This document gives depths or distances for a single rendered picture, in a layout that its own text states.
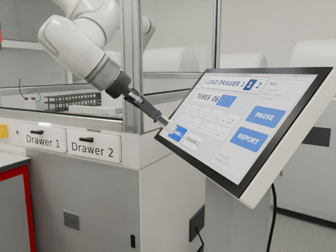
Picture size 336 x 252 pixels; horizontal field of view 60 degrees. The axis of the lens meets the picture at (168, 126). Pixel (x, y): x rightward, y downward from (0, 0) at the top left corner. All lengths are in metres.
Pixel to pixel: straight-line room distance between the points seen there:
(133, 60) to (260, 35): 3.19
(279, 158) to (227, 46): 3.80
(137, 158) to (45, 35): 0.61
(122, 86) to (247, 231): 0.51
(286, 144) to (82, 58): 0.50
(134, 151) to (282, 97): 0.69
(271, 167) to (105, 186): 0.89
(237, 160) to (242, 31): 3.73
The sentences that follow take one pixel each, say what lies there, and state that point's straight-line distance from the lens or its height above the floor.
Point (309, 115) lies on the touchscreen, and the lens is 0.62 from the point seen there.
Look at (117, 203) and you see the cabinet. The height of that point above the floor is 0.63.
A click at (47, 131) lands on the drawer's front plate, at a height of 0.91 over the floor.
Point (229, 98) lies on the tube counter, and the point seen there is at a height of 1.12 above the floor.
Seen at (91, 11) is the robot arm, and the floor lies 1.35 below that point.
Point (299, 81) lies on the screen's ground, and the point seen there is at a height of 1.17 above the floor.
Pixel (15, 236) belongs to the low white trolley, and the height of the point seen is 0.38.
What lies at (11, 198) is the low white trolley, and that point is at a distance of 1.64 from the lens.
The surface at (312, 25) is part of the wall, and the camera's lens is 4.08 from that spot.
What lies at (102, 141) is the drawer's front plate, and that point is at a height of 0.90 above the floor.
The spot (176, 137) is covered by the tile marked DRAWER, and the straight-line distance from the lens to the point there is 0.88.
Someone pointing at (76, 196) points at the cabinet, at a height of 0.60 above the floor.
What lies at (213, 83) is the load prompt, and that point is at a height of 1.15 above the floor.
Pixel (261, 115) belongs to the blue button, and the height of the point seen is 1.10.
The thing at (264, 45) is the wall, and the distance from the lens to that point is 4.17.
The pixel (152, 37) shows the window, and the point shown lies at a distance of 1.25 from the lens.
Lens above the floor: 1.19
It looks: 11 degrees down
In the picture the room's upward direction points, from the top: straight up
